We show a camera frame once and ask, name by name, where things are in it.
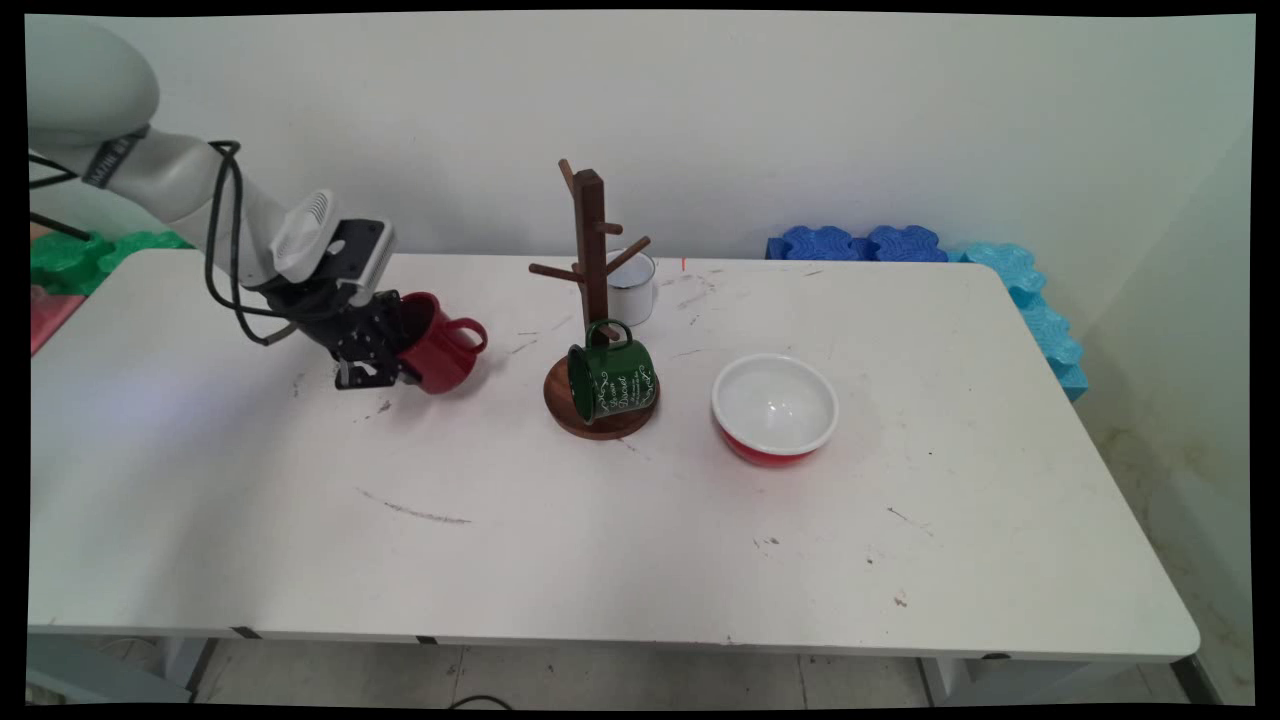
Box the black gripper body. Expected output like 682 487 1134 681
262 280 403 353

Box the red speckled enamel mug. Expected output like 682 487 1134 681
395 291 489 396

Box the green foam mat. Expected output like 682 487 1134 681
30 231 113 297
98 231 193 273

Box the dark wooden mug tree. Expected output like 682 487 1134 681
528 158 662 442

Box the green enamel mug white lettering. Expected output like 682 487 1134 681
566 318 659 426

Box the red foam mat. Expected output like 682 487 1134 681
30 284 88 357

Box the white ceramic bowl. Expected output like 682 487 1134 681
711 353 841 468

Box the dark blue foam mat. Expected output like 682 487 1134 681
766 225 869 263
864 225 950 264

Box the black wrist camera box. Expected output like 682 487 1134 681
322 217 398 301

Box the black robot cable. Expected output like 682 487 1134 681
203 140 301 348

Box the black arm strap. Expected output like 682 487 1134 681
82 124 152 191

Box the thin black cable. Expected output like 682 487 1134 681
28 153 93 243

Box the grey table leg frame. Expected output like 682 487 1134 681
25 632 217 707

